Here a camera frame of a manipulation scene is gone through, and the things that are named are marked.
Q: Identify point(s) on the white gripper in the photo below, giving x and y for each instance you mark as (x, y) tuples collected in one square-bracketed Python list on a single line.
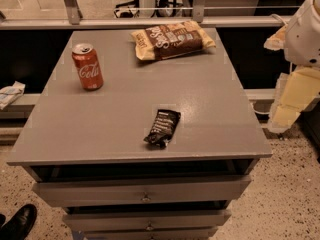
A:
[(302, 39)]

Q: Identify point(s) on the brown chip bag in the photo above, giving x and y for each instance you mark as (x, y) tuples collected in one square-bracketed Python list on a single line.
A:
[(170, 40)]

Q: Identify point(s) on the black rxbar chocolate wrapper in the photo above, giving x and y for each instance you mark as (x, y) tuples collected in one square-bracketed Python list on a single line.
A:
[(163, 128)]

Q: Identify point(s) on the top grey drawer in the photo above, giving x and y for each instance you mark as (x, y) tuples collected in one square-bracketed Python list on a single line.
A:
[(142, 191)]

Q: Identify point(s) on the grey drawer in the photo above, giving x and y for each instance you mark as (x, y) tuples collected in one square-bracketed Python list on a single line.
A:
[(171, 234), (147, 221), (142, 191)]

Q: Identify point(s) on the middle grey drawer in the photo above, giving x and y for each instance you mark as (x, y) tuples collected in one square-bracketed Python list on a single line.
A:
[(147, 221)]

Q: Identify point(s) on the black office chair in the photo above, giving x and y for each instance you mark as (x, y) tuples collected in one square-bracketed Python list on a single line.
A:
[(128, 9)]

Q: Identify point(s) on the red cola can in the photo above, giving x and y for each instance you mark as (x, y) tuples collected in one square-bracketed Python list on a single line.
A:
[(87, 64)]

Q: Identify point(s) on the grey drawer cabinet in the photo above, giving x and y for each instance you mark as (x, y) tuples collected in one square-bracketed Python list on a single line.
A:
[(73, 135)]

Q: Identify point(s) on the grey metal railing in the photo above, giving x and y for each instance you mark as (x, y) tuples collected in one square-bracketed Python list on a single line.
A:
[(96, 14)]

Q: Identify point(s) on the bottom grey drawer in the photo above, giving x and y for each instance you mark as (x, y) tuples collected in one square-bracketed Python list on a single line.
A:
[(171, 234)]

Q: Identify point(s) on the folded white cloth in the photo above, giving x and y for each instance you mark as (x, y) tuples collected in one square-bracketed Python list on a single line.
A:
[(9, 94)]

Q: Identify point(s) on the black leather shoe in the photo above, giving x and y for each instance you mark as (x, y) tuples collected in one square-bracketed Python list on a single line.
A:
[(20, 225)]

